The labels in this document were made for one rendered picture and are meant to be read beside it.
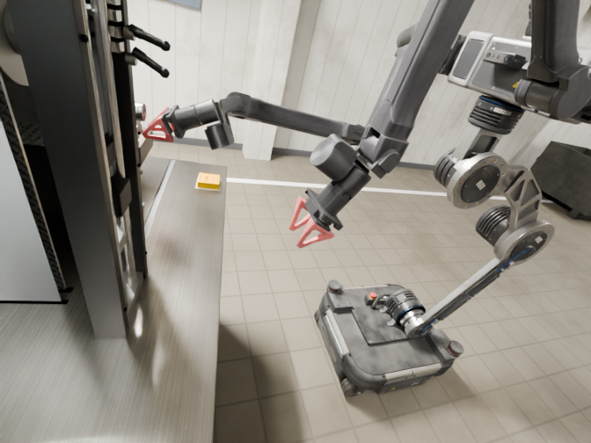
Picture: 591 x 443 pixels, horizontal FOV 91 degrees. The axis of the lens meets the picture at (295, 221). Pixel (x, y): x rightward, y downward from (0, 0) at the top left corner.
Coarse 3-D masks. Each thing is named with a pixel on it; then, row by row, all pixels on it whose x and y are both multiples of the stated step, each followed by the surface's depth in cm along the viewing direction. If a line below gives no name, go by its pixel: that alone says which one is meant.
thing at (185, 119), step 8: (176, 112) 77; (184, 112) 77; (192, 112) 77; (168, 120) 74; (176, 120) 77; (184, 120) 77; (192, 120) 77; (176, 128) 76; (184, 128) 79; (192, 128) 80; (176, 136) 77
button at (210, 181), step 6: (204, 174) 102; (210, 174) 103; (198, 180) 98; (204, 180) 99; (210, 180) 99; (216, 180) 100; (198, 186) 98; (204, 186) 98; (210, 186) 99; (216, 186) 99
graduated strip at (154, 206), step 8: (168, 168) 104; (168, 176) 100; (160, 184) 95; (160, 192) 91; (152, 200) 87; (160, 200) 88; (152, 208) 84; (152, 216) 81; (144, 224) 78; (144, 232) 75
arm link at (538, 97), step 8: (536, 80) 59; (536, 88) 59; (544, 88) 58; (552, 88) 57; (528, 96) 61; (536, 96) 59; (544, 96) 58; (552, 96) 57; (528, 104) 62; (536, 104) 60; (544, 104) 58; (536, 112) 64; (544, 112) 60
